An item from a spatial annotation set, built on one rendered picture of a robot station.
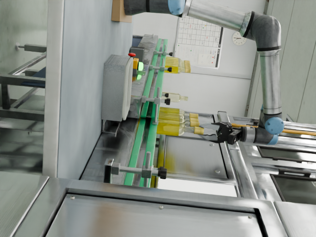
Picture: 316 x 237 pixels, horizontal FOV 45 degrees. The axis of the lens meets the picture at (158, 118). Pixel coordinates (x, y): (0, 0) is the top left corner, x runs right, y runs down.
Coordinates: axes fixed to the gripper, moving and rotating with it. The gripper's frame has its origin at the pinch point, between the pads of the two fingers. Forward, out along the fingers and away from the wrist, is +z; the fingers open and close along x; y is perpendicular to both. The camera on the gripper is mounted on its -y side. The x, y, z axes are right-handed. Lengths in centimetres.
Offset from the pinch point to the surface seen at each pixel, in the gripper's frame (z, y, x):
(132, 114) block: 31.8, -9.4, 7.3
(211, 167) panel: -5.5, -9.5, -13.4
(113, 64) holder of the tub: 39, -30, 31
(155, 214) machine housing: 18, -102, 14
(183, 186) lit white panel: 7.4, -29.9, -14.6
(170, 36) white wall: 16, 592, -1
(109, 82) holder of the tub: 40, -30, 24
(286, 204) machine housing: -9, -95, 15
